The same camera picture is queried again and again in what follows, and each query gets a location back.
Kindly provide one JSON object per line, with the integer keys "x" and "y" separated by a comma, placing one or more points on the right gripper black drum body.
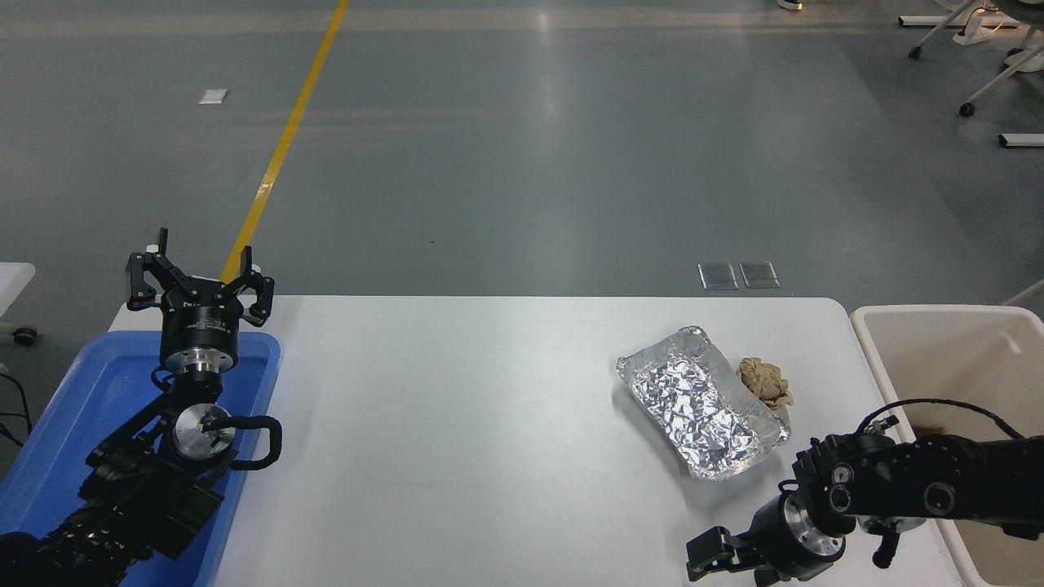
{"x": 775, "y": 542}

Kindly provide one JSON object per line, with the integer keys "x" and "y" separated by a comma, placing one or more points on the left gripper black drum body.
{"x": 200, "y": 322}

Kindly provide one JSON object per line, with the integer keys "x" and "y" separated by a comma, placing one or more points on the foil plate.
{"x": 701, "y": 408}

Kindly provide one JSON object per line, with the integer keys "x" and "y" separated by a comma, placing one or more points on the metal floor plate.
{"x": 759, "y": 274}
{"x": 718, "y": 275}

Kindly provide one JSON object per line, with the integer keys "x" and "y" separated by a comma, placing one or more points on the blue plastic tray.
{"x": 81, "y": 383}

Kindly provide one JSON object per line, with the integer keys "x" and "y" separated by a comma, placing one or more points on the white side table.
{"x": 12, "y": 285}

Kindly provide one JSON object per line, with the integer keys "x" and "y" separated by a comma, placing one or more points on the black caster wheel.
{"x": 25, "y": 335}

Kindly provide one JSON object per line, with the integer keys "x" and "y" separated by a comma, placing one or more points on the crumpled tan paper ball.
{"x": 765, "y": 379}

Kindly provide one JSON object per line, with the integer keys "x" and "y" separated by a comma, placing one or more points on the large pale bin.
{"x": 962, "y": 359}

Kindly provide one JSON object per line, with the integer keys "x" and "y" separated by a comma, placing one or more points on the white slanted stand leg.
{"x": 1026, "y": 293}

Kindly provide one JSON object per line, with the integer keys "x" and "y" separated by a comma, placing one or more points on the white floor bar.
{"x": 1024, "y": 140}

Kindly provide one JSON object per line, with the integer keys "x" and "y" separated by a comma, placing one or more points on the white chair leg with caster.
{"x": 999, "y": 81}

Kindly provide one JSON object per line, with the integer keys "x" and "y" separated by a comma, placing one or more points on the white chair base with casters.
{"x": 946, "y": 24}

